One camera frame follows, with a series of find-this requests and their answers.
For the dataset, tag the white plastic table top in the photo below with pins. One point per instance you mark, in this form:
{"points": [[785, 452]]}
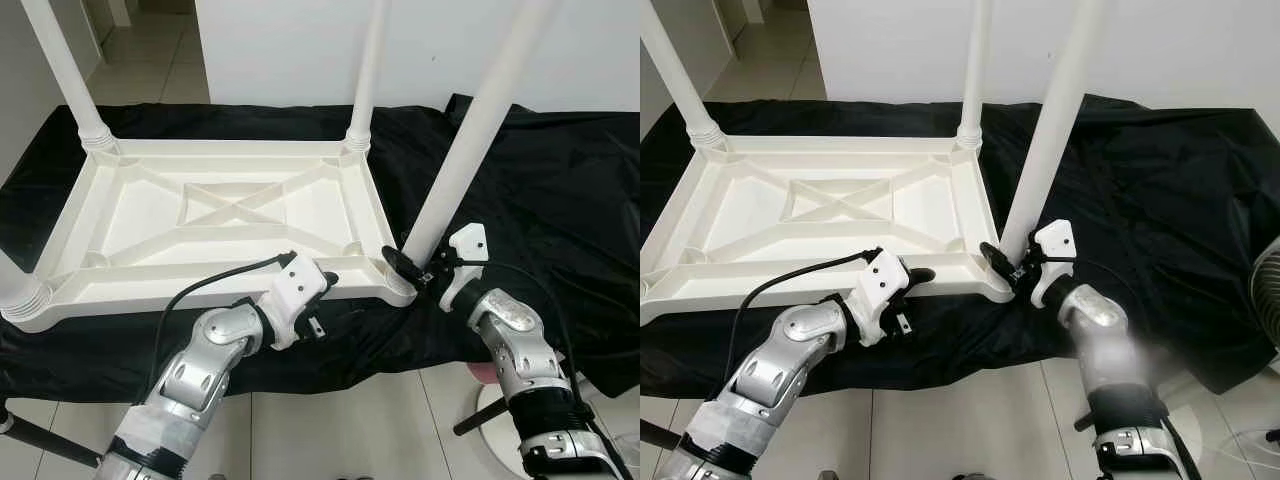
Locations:
{"points": [[130, 220], [740, 220]]}

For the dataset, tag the pink object under table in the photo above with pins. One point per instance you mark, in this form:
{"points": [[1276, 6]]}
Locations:
{"points": [[482, 373]]}

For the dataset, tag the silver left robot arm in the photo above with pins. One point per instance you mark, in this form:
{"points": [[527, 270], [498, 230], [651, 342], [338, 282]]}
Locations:
{"points": [[200, 375], [770, 375]]}

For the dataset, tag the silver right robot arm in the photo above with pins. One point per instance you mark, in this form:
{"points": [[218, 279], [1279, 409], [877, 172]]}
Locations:
{"points": [[1105, 340], [520, 340]]}

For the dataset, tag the black cloth table cover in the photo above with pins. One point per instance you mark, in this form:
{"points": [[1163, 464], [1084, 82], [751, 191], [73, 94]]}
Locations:
{"points": [[1180, 200], [560, 200]]}

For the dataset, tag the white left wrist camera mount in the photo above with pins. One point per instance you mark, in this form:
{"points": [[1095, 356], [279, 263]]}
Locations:
{"points": [[298, 285], [882, 282]]}

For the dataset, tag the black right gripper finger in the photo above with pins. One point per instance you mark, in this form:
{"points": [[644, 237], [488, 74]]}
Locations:
{"points": [[402, 264], [997, 260]]}

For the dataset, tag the white plastic table leg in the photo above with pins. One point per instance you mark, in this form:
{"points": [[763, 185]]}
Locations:
{"points": [[22, 295], [65, 80], [480, 120], [973, 70], [1055, 110], [368, 70], [685, 80]]}

